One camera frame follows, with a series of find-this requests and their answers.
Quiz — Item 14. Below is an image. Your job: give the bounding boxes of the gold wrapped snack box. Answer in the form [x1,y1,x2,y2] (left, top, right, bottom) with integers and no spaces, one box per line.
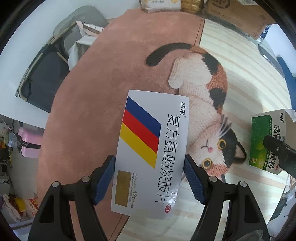
[181,0,204,14]

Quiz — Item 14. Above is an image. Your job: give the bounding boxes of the green white medicine box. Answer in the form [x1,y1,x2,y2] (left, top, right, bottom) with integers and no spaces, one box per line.
[249,109,295,177]

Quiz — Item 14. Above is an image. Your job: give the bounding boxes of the pink suitcase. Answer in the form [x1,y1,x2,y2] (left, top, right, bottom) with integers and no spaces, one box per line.
[16,126,44,159]

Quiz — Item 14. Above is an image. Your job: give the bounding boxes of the cardboard box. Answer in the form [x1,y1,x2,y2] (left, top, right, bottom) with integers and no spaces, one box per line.
[207,0,276,39]

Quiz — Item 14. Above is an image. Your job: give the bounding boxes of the pink and striped tablecloth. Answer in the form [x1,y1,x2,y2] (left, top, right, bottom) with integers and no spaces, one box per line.
[36,9,295,241]

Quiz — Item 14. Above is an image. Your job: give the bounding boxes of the cluttered shelf items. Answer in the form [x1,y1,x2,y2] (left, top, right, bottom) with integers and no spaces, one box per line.
[0,115,40,230]

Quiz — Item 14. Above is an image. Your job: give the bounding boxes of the white cloth bag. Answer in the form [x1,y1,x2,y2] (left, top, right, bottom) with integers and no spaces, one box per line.
[68,21,104,70]

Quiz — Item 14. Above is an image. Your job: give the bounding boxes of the white tricolour medicine box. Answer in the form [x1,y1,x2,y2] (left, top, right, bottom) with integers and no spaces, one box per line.
[111,90,189,219]

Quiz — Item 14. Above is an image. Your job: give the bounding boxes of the blue board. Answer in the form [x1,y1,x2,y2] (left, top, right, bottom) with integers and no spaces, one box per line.
[277,56,296,109]

